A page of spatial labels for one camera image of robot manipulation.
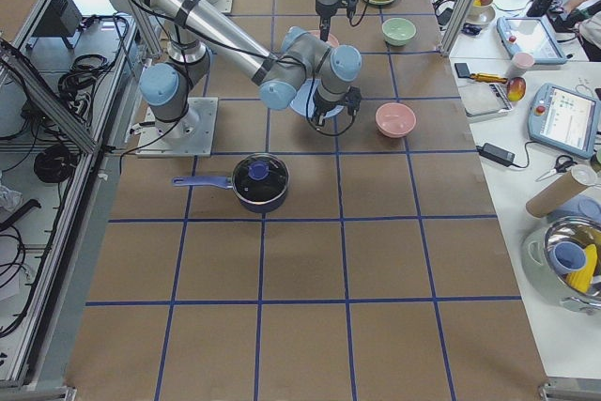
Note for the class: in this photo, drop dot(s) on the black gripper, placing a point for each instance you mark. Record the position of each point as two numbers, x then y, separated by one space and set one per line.
324 11
324 103

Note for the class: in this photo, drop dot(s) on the pink plate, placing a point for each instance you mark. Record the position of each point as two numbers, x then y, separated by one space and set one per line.
332 40

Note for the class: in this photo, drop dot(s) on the blue plate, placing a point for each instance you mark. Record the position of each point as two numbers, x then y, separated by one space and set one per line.
302 99

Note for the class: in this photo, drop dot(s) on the green bowl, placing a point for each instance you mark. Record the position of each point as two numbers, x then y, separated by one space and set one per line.
398 31

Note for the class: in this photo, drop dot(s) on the pink bowl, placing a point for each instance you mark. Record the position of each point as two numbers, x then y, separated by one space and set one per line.
395 120

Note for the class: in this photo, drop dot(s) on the blue saucepan with lid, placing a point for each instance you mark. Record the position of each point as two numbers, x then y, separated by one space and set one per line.
260 182

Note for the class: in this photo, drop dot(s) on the white bowl with fruit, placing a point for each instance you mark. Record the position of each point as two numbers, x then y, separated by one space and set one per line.
478 7

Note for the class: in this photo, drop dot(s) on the kitchen scale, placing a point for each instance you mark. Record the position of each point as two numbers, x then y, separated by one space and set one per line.
484 100

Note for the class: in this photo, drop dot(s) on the black power adapter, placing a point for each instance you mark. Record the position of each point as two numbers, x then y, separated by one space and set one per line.
496 154

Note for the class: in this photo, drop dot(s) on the white cup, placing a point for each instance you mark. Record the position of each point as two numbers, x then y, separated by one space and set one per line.
520 63

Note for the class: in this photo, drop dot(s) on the mango fruit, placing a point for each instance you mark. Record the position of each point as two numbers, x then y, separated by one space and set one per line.
516 89

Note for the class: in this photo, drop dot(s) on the teach pendant far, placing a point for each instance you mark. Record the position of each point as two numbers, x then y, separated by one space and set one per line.
531 36

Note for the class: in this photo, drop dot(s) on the teach pendant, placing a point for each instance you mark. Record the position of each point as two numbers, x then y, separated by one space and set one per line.
564 119
531 36

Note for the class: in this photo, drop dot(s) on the teach pendant near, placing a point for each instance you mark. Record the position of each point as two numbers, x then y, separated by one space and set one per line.
564 119

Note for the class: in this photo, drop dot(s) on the scissors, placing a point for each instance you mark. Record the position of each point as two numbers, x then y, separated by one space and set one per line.
561 165

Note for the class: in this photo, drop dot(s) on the cardboard tube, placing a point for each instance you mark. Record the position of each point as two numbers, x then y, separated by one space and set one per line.
576 180

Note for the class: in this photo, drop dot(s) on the steel mixing bowl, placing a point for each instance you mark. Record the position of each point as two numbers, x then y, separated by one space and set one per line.
562 263

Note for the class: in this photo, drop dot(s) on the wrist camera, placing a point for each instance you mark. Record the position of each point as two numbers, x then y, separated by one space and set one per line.
349 6
352 100

